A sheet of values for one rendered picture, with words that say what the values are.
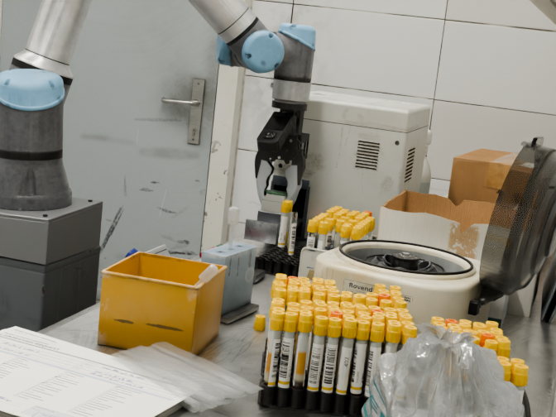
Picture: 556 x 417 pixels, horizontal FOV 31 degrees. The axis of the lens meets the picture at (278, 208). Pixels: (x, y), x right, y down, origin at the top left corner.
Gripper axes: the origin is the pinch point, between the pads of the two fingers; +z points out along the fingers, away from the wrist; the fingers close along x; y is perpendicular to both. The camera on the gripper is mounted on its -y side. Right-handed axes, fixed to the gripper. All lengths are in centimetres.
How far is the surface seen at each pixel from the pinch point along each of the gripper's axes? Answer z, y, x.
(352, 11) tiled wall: -42, 141, 23
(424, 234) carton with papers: -2.2, -20.1, -33.5
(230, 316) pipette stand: 8, -55, -12
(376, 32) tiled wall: -36, 141, 14
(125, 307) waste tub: 3, -75, -4
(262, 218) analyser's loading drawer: 3.3, -2.5, 1.5
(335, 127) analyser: -15.6, 9.0, -8.3
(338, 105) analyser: -20.2, 9.1, -8.4
